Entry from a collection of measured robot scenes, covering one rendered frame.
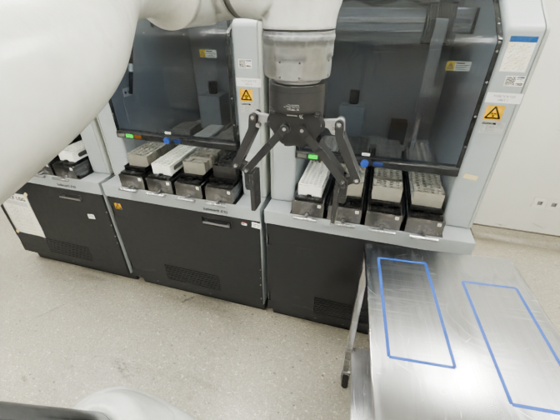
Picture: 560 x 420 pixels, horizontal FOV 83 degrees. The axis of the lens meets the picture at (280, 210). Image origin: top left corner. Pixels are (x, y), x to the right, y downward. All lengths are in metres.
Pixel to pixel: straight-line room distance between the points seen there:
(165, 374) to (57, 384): 0.49
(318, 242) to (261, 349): 0.68
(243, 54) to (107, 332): 1.57
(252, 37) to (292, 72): 0.87
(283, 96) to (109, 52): 0.28
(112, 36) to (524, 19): 1.19
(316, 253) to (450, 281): 0.62
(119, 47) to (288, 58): 0.25
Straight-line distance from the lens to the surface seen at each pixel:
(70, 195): 2.06
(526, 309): 1.08
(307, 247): 1.45
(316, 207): 1.31
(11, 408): 0.45
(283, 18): 0.41
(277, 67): 0.42
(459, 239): 1.40
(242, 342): 1.82
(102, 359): 1.96
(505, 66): 1.25
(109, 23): 0.20
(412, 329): 0.89
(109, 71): 0.18
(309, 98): 0.43
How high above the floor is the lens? 1.49
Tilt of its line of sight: 33 degrees down
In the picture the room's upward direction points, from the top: straight up
